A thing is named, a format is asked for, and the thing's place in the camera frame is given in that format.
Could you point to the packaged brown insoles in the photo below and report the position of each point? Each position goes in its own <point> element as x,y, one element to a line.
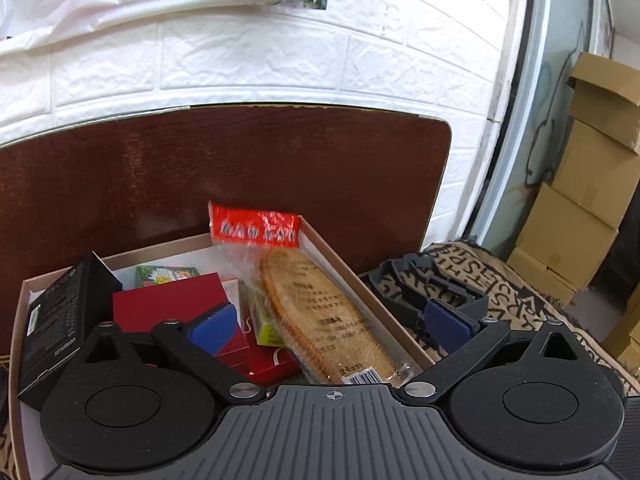
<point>310,305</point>

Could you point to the black product box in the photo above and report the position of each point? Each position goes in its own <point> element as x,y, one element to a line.
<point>65,320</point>

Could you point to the red gift box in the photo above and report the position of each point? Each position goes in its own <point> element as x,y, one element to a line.
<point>170,300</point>

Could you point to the pink-brown cardboard storage box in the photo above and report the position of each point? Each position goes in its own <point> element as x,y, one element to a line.
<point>345,280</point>

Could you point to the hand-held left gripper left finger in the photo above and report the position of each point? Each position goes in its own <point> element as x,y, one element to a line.
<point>212,330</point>

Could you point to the brown letter-print cloth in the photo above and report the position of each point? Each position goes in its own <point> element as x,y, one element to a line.
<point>525,285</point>

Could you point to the black plastic bracket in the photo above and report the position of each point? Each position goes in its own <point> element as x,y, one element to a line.
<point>400,280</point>

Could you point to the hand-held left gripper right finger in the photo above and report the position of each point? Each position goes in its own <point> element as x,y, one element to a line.
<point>452,327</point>

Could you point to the green floral small box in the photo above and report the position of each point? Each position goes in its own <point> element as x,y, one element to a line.
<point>167,276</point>

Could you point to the brown cardboard carton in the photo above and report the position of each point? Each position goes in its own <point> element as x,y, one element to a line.
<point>565,235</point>
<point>627,330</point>
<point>540,275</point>
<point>607,95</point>
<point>595,175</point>

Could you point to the dark brown wooden board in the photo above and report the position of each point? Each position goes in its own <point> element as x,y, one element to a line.
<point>200,170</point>

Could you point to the yellow-green medicine box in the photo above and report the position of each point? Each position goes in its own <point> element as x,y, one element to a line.
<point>267,332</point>

